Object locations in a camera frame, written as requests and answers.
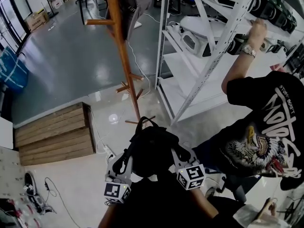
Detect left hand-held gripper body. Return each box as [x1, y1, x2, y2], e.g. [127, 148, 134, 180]
[104, 151, 134, 204]

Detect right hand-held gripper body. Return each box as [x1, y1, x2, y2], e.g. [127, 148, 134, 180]
[171, 144, 206, 191]

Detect black bag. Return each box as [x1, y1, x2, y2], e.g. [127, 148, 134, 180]
[112, 116, 192, 183]

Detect wooden coat rack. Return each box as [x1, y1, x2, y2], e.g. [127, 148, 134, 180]
[85, 0, 156, 125]

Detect person's right forearm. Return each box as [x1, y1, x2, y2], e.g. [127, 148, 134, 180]
[190, 187, 219, 219]

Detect person's left forearm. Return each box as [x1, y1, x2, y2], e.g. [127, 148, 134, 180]
[97, 202, 116, 228]

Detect white metal shelf rack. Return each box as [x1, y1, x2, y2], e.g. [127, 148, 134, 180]
[155, 0, 304, 126]

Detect blue woven bag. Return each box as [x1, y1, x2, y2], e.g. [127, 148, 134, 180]
[0, 46, 29, 95]

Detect white power strip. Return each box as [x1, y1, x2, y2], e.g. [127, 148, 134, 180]
[101, 144, 116, 157]

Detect person's black clothing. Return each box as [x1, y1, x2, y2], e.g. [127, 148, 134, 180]
[111, 170, 243, 228]

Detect wooden crate steps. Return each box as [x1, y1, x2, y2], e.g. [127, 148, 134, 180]
[14, 101, 96, 167]

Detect black shoe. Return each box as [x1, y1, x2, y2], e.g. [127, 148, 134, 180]
[24, 171, 37, 196]

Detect silver wrist watch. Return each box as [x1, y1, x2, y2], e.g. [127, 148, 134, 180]
[239, 44, 258, 58]

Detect white robot shell part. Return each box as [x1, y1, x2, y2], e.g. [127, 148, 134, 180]
[166, 15, 228, 58]

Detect grey garment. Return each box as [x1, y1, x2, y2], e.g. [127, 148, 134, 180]
[105, 0, 153, 41]

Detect cardboard box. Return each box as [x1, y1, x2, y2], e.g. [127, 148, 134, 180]
[24, 10, 50, 33]

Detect black cable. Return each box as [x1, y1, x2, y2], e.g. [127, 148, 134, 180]
[43, 177, 81, 228]

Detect white cable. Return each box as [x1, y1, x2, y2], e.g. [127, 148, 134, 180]
[95, 13, 162, 104]

